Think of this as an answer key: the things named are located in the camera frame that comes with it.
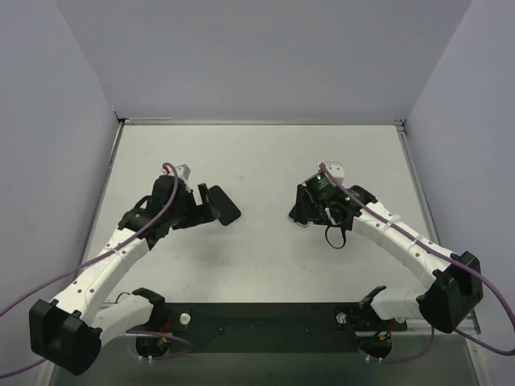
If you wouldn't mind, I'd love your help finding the black phone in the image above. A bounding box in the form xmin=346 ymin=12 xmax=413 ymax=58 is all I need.
xmin=209 ymin=185 xmax=241 ymax=226

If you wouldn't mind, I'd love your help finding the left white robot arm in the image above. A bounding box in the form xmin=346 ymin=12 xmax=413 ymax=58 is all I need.
xmin=29 ymin=175 xmax=220 ymax=376

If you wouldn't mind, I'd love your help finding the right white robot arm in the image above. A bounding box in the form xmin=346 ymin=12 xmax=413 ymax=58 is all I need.
xmin=295 ymin=172 xmax=484 ymax=333

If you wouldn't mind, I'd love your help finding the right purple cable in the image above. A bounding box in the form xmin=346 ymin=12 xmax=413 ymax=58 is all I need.
xmin=319 ymin=162 xmax=515 ymax=357

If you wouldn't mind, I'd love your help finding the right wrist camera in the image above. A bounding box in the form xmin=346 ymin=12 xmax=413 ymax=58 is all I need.
xmin=324 ymin=162 xmax=345 ymax=183

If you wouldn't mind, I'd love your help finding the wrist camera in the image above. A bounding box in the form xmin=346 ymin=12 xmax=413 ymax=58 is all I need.
xmin=324 ymin=162 xmax=345 ymax=183
xmin=175 ymin=164 xmax=191 ymax=182

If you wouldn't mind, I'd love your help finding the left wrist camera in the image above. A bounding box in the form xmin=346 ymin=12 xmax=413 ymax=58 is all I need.
xmin=175 ymin=164 xmax=191 ymax=182

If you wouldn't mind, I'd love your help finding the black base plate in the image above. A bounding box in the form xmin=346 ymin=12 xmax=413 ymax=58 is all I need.
xmin=134 ymin=302 xmax=407 ymax=358

